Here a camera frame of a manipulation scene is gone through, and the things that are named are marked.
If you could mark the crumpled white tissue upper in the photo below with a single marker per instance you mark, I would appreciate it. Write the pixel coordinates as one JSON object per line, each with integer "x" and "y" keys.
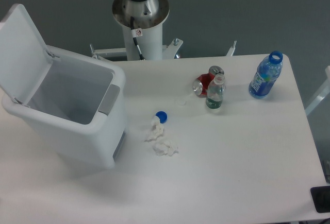
{"x": 156, "y": 130}

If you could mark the crushed red soda can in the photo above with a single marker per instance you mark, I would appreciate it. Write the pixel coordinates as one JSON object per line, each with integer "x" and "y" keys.
{"x": 201, "y": 83}

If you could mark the crumpled white tissue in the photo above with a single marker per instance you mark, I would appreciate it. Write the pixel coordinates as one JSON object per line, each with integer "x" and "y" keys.
{"x": 156, "y": 130}
{"x": 165, "y": 147}

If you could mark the white frame right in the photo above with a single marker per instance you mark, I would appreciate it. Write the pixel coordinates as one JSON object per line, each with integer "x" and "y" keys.
{"x": 321, "y": 93}

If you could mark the small clear green-label bottle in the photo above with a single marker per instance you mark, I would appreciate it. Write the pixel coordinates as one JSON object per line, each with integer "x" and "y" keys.
{"x": 215, "y": 92}

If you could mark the clear bottle cap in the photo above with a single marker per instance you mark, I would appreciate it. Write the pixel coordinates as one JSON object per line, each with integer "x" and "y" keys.
{"x": 181, "y": 101}

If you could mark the crumpled white tissue lower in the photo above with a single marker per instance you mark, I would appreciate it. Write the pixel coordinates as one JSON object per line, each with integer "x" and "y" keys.
{"x": 165, "y": 147}

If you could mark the large blue drink bottle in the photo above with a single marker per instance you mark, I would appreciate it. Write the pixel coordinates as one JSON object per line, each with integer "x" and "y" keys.
{"x": 266, "y": 75}

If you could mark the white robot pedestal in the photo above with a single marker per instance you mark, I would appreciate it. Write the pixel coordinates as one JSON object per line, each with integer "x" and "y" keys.
{"x": 142, "y": 28}

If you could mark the blue bottle cap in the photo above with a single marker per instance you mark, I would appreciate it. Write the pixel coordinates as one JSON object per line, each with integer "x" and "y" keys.
{"x": 162, "y": 115}

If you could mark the white trash can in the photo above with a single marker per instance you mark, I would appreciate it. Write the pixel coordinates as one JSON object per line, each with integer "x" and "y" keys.
{"x": 73, "y": 101}

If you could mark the black device at edge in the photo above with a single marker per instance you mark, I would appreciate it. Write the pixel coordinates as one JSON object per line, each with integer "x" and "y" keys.
{"x": 320, "y": 197}

